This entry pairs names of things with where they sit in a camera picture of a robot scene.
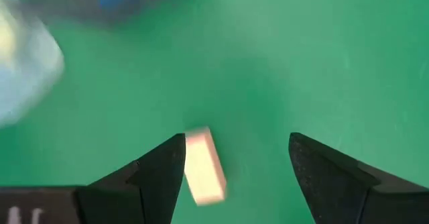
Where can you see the green table mat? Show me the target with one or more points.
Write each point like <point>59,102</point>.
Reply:
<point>301,66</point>

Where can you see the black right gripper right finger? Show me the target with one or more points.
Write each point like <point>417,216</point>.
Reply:
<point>335,190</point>

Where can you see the pink wooden block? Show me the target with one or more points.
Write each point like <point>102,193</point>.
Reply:
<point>204,167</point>

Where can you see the clear plastic bin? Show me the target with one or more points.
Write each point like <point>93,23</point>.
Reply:
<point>30,83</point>

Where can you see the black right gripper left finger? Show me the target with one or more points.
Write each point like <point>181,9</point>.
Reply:
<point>147,190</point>

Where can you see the dark grey transparent bin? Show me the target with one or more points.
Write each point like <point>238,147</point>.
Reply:
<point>60,2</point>

